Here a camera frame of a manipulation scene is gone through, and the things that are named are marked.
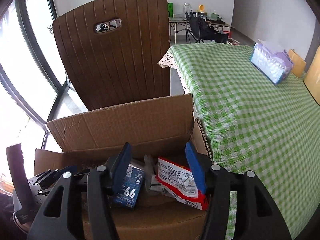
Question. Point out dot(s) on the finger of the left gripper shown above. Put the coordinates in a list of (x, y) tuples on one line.
[(70, 168)]

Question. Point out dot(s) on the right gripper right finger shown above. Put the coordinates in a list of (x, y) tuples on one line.
[(214, 182)]

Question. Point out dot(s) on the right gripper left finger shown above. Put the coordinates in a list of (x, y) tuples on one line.
[(103, 182)]

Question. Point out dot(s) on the dark blue paper box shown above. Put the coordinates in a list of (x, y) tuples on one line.
[(128, 194)]

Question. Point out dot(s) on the red white snack bag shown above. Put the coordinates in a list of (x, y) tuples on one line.
[(179, 182)]

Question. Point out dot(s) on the white disposable glove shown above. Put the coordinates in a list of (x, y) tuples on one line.
[(152, 186)]

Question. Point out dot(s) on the brown cardboard box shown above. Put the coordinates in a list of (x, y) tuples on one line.
[(157, 127)]

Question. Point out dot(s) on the green checkered tablecloth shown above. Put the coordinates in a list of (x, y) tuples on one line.
[(252, 124)]

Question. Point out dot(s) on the brown wooden chair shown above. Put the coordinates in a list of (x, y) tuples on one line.
[(111, 48)]

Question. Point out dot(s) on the purple tissue pack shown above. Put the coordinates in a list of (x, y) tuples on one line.
[(272, 60)]

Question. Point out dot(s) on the yellow thermos jug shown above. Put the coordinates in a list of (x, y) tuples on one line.
[(312, 78)]

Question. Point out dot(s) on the folding table in background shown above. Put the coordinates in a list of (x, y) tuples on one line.
[(180, 24)]

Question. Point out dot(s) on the yellow cup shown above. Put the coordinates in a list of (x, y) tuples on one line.
[(298, 63)]

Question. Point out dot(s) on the black folding chair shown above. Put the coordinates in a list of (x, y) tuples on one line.
[(203, 31)]

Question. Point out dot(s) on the green box on table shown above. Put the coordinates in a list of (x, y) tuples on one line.
[(170, 10)]

